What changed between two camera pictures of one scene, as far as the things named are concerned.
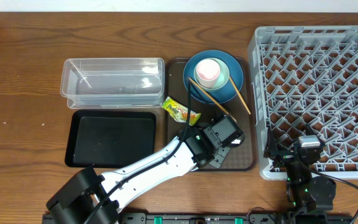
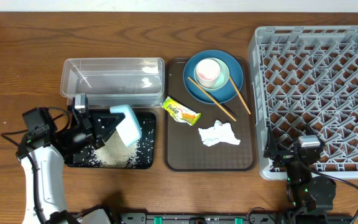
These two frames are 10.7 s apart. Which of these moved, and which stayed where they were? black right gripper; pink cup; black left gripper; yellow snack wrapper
Moved: black left gripper
Stayed: yellow snack wrapper; pink cup; black right gripper
